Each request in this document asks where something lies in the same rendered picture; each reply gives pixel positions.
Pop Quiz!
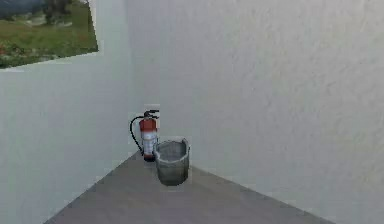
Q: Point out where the red fire extinguisher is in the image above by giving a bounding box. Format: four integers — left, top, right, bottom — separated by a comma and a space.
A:
129, 109, 161, 163

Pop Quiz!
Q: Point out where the grey metal bucket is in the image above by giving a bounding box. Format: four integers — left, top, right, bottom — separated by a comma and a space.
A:
152, 138, 191, 187

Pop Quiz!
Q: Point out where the window with garden view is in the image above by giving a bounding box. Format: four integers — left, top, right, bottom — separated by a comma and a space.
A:
0, 0, 100, 70

